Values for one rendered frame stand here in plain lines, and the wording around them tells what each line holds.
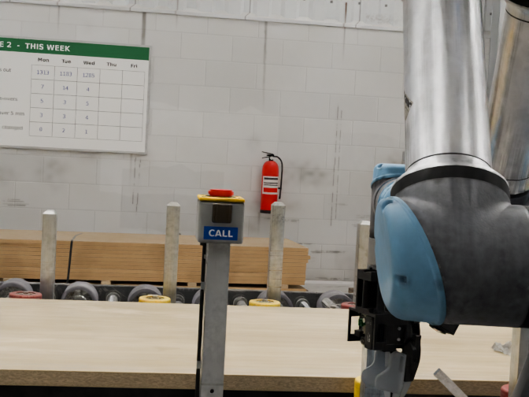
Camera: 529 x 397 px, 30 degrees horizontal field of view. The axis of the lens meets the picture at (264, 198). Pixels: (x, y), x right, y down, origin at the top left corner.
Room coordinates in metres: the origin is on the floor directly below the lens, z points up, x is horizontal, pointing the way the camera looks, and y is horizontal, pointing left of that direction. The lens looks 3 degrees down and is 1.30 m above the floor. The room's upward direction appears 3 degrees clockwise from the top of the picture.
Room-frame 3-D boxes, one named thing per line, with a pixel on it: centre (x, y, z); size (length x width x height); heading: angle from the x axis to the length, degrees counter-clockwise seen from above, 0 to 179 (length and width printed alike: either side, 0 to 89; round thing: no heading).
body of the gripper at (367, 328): (1.45, -0.19, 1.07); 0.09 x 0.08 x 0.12; 118
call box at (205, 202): (1.54, 0.07, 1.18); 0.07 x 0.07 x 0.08; 7
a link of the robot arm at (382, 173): (1.45, -0.20, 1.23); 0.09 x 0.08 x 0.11; 179
